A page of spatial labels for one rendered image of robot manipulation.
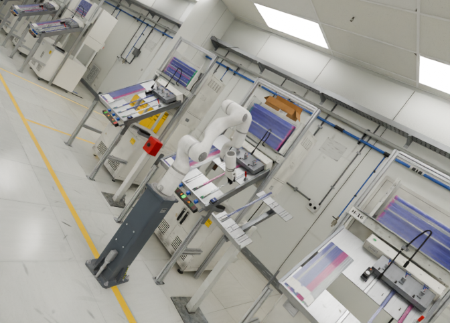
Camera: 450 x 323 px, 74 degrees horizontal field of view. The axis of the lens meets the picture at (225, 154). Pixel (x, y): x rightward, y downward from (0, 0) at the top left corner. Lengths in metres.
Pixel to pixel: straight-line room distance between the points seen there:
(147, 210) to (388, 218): 1.63
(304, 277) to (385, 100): 2.79
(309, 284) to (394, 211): 0.78
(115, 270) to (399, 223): 1.92
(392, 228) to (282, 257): 2.04
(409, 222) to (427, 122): 1.99
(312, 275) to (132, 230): 1.20
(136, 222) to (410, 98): 3.43
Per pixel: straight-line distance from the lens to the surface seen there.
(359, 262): 2.31
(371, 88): 4.38
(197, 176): 2.58
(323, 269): 2.17
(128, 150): 3.63
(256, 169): 2.59
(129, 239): 2.14
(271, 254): 4.18
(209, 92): 3.79
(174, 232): 2.91
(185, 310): 2.55
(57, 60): 6.41
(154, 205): 2.02
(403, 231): 2.36
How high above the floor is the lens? 1.33
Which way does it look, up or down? 5 degrees down
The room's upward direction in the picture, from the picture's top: 36 degrees clockwise
